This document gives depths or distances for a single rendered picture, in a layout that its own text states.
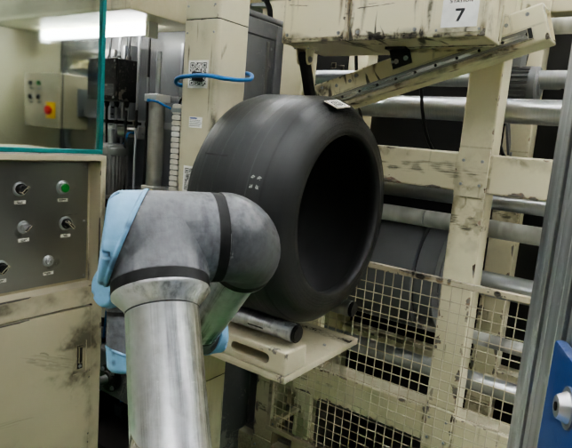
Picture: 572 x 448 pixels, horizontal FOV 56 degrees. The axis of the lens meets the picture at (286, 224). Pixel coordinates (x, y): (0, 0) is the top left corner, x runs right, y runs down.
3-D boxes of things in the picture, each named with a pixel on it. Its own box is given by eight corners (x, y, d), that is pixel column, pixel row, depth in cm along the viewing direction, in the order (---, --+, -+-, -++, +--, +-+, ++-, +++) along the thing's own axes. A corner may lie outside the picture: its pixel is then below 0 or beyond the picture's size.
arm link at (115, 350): (171, 372, 98) (171, 310, 98) (107, 377, 93) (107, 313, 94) (163, 363, 105) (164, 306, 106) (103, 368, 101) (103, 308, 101)
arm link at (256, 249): (303, 179, 73) (216, 312, 112) (223, 174, 68) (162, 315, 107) (321, 256, 67) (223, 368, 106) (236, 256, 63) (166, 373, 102)
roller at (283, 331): (200, 303, 151) (188, 310, 148) (198, 289, 150) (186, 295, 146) (304, 339, 132) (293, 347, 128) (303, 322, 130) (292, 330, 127)
